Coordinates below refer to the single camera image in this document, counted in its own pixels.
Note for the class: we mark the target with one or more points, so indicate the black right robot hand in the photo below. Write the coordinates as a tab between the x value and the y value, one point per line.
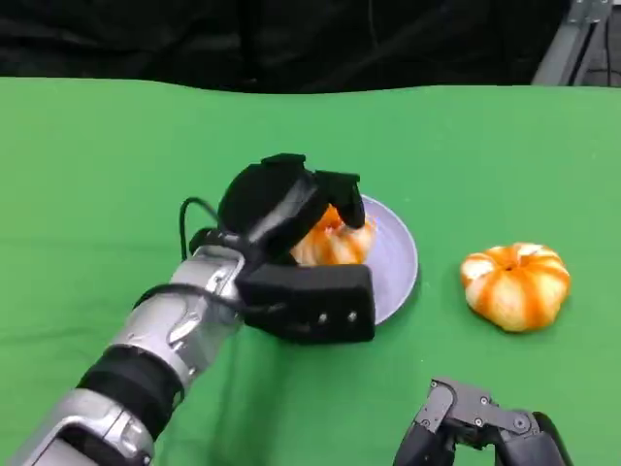
466	417

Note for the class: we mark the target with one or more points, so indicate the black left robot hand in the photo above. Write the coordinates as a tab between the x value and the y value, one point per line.
271	199

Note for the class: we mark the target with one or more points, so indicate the orange and white bread roll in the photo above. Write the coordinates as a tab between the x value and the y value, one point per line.
339	238
515	287

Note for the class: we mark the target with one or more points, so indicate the green cloth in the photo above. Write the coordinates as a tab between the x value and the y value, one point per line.
310	141

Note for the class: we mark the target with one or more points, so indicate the lilac plate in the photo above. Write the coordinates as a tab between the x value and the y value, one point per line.
393	272

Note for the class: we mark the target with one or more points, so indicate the black backdrop cloth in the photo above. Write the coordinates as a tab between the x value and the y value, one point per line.
271	43

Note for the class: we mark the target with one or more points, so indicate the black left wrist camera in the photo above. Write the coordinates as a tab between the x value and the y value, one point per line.
315	301

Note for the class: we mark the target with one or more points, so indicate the grey metal frame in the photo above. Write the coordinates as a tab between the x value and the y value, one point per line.
577	43

